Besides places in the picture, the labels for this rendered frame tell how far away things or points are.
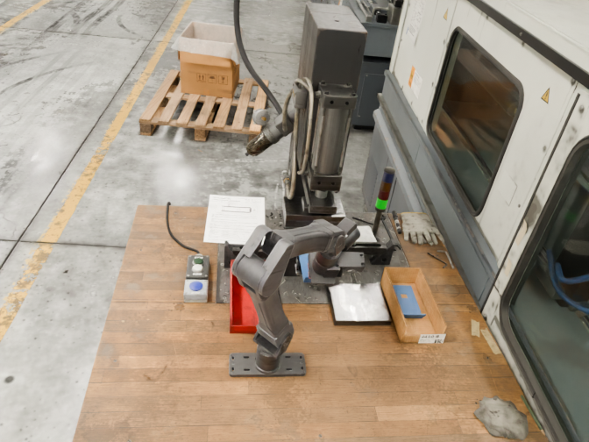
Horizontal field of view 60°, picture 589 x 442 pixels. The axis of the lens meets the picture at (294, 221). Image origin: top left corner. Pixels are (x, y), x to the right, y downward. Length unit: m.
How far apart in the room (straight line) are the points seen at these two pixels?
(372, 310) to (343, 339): 0.14
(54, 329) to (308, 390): 1.71
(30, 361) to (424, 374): 1.84
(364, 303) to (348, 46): 0.74
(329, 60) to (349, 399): 0.87
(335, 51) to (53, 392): 1.88
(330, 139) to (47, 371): 1.77
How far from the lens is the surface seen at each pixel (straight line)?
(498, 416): 1.44
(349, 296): 1.57
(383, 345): 1.49
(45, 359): 2.68
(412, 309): 1.61
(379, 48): 4.54
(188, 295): 1.52
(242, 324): 1.47
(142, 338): 1.46
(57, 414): 2.48
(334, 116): 1.36
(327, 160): 1.41
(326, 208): 1.47
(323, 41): 1.37
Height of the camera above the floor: 1.98
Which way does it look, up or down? 35 degrees down
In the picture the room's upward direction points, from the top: 7 degrees clockwise
